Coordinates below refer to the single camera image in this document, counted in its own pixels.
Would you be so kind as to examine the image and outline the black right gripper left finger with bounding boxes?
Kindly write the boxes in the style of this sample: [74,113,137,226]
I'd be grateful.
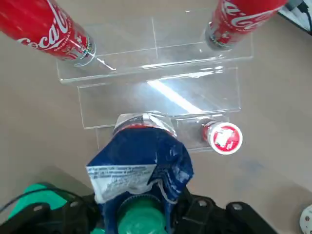
[0,194,105,234]

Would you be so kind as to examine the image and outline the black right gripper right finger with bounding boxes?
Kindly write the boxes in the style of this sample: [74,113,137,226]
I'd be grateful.
[170,186,278,234]

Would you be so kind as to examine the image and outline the blue white milk carton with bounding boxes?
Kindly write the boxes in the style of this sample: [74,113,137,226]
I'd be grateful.
[85,112,195,234]

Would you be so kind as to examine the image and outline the clear acrylic display stand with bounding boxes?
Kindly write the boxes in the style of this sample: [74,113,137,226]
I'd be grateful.
[56,7,254,153]

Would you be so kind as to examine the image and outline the green plastic tray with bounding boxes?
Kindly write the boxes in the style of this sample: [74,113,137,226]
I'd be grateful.
[7,183,107,234]

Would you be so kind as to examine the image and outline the red white lidded cup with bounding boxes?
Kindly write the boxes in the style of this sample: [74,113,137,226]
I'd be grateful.
[201,121,243,156]

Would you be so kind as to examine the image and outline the red cola bottle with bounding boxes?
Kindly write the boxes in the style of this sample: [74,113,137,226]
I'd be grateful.
[0,0,97,68]
[204,0,290,52]

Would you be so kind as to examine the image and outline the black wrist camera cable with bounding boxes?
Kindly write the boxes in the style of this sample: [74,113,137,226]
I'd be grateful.
[0,189,76,213]

